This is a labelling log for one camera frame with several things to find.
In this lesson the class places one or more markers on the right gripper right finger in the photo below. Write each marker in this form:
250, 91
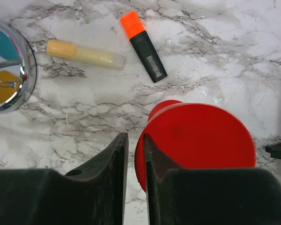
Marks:
178, 196

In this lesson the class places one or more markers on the pale yellow marker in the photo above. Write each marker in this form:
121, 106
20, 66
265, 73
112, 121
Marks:
83, 54

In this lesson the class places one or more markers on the orange black highlighter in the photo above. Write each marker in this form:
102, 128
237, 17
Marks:
143, 46

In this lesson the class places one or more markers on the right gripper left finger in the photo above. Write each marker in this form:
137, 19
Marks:
91, 194

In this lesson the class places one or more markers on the chrome wine glass rack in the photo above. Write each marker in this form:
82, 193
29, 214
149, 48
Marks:
18, 69

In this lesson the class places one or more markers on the red wine glass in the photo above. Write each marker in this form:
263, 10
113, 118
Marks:
196, 136

